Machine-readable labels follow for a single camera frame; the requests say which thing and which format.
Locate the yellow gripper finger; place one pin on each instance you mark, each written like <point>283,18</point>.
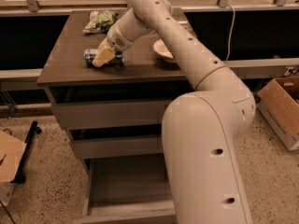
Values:
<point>105,55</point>

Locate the blue silver redbull can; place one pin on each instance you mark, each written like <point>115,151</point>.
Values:
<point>89,55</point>

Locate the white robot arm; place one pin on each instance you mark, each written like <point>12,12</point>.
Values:
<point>198,128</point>

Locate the grey drawer cabinet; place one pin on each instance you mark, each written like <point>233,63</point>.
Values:
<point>66,78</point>

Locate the top grey drawer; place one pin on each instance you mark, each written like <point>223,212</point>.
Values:
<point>109,114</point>

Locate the middle grey drawer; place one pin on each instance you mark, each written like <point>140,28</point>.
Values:
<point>116,147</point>

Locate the bottom grey open drawer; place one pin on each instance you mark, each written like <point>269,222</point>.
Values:
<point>128,190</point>

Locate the green chip bag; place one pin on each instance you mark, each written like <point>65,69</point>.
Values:
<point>100,21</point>

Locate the white paper bowl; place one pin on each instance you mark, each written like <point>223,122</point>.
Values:
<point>162,51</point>

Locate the brown cardboard sheet left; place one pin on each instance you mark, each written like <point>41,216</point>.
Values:
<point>11,151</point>

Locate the black stand leg left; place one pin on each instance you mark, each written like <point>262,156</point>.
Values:
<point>34,129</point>

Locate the brown cardboard box right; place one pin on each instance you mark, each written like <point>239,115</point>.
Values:
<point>279,106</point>

